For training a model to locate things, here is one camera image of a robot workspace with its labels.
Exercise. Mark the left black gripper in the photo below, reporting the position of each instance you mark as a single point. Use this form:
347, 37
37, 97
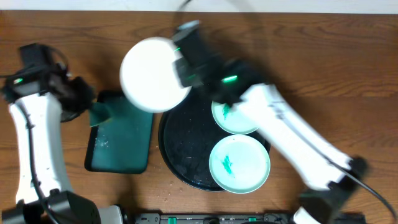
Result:
83, 96

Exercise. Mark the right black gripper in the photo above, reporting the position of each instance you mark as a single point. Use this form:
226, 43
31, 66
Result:
181, 69

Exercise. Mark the green yellow sponge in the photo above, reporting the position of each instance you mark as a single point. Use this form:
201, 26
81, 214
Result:
100, 113

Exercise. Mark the white plate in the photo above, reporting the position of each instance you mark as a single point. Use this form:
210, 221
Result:
148, 76

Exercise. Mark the mint plate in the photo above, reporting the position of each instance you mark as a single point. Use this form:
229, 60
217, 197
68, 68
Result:
231, 120
239, 164

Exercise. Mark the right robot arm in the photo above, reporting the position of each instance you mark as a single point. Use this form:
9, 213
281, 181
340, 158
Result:
330, 175

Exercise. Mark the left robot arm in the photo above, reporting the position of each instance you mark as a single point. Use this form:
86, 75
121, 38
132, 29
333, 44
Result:
40, 98

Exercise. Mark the rectangular black water tray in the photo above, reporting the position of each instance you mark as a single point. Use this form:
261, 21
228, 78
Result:
121, 143

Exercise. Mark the round black tray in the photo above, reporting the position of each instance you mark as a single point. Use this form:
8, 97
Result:
187, 135

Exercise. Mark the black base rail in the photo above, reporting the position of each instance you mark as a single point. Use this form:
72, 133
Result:
155, 218

